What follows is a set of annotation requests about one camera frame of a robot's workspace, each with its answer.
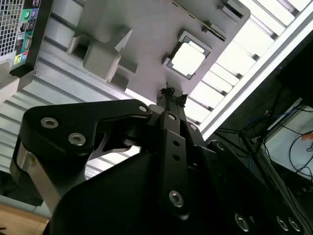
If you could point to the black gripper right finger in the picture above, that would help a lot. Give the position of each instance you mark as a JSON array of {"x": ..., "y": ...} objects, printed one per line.
[{"x": 195, "y": 137}]

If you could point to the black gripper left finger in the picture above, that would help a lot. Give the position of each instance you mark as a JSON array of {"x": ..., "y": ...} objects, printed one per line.
[{"x": 61, "y": 122}]

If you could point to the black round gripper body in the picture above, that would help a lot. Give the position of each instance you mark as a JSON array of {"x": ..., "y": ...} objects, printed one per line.
[{"x": 117, "y": 200}]

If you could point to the square CPU chip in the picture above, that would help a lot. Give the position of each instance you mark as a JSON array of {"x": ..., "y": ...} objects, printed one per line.
[{"x": 187, "y": 60}]

